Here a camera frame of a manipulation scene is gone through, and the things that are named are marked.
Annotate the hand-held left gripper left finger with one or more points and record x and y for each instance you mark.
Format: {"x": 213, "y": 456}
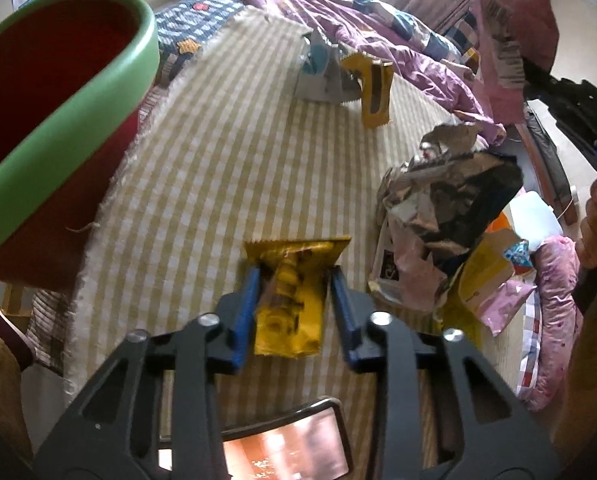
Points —
{"x": 243, "y": 310}

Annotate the crumpled silver foil bag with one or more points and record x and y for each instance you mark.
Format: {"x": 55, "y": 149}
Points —
{"x": 443, "y": 200}

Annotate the person's right hand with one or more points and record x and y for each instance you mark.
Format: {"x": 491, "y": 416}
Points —
{"x": 595, "y": 230}

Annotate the dark wooden bed frame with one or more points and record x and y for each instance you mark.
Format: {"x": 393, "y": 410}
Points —
{"x": 548, "y": 160}

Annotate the grey and blue wrapper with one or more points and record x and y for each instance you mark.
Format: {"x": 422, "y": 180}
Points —
{"x": 323, "y": 85}

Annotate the pink plastic bag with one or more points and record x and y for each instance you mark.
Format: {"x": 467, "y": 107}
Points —
{"x": 523, "y": 25}

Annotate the red bin with green rim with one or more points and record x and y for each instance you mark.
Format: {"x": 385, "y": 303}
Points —
{"x": 53, "y": 85}

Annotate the yellow checkered cloth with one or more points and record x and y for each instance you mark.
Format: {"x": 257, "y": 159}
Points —
{"x": 218, "y": 160}

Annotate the plaid pillow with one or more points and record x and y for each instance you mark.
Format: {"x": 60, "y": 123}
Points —
{"x": 466, "y": 40}

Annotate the yellow snack wrapper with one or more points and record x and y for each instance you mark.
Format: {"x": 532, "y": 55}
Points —
{"x": 288, "y": 310}
{"x": 366, "y": 110}

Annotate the person's right forearm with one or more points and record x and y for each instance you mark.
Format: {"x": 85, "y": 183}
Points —
{"x": 588, "y": 385}

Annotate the yellow and pink bag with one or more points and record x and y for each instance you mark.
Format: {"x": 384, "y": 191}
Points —
{"x": 483, "y": 275}

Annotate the red and blue plaid blanket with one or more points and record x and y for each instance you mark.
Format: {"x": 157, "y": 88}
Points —
{"x": 530, "y": 355}

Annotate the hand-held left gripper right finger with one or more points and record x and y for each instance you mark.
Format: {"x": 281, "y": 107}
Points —
{"x": 341, "y": 310}

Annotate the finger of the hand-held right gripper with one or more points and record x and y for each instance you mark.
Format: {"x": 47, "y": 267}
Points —
{"x": 568, "y": 105}

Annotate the purple quilt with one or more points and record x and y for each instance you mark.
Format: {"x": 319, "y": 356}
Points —
{"x": 378, "y": 30}

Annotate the pink pillow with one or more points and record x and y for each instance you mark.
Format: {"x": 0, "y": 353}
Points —
{"x": 553, "y": 320}

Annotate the white plastic container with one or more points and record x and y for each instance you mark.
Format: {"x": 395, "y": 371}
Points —
{"x": 533, "y": 215}

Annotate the pale pink snack bag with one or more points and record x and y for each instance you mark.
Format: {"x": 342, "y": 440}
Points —
{"x": 408, "y": 270}

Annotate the blue plaid bed sheet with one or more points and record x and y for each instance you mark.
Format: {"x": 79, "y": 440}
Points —
{"x": 188, "y": 25}

